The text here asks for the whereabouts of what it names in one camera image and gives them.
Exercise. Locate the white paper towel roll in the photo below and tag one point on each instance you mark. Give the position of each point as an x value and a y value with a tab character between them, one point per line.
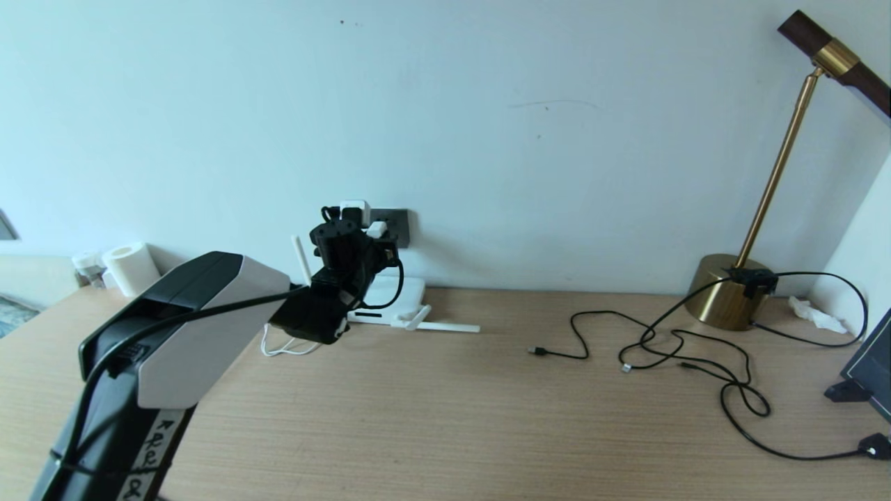
132	268

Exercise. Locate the crumpled white tissue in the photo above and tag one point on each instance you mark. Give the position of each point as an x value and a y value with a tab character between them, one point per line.
814	314

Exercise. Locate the small white container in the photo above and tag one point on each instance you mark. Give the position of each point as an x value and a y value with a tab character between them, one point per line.
89	268

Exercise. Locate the grey wall socket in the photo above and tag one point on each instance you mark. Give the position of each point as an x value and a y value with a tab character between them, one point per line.
402	224

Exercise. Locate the brass desk lamp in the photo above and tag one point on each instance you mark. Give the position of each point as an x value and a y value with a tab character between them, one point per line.
717	299

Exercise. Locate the dark framed panel on stand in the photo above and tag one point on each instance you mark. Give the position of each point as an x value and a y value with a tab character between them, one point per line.
873	365

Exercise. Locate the white power adapter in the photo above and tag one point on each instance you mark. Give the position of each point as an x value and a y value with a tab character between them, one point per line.
377	229

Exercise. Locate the light grey wrist camera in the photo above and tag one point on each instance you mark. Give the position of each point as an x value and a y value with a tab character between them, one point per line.
355	212

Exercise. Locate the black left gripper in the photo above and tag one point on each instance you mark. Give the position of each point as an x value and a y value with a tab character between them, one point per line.
376	259

